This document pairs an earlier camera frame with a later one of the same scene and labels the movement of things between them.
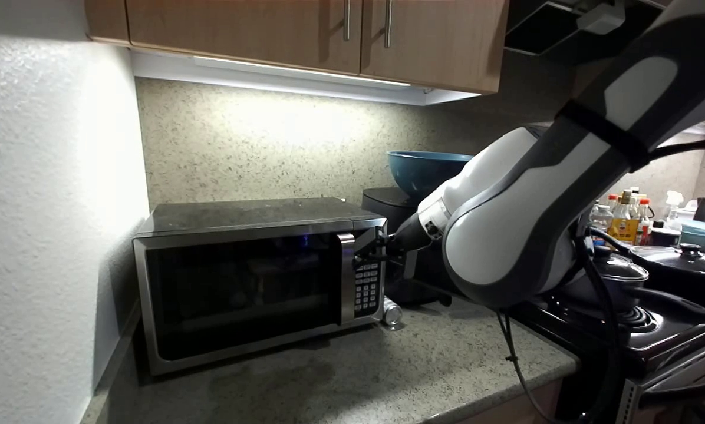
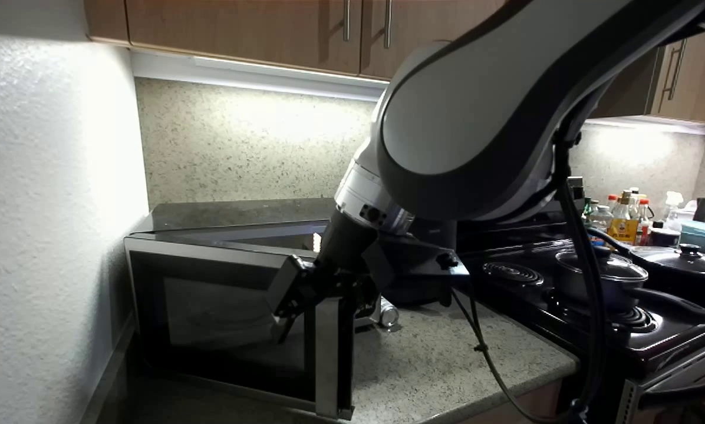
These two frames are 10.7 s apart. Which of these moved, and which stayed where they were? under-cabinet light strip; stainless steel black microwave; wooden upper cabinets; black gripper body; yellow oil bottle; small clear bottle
Moved: black gripper body; stainless steel black microwave
Stayed: yellow oil bottle; wooden upper cabinets; under-cabinet light strip; small clear bottle
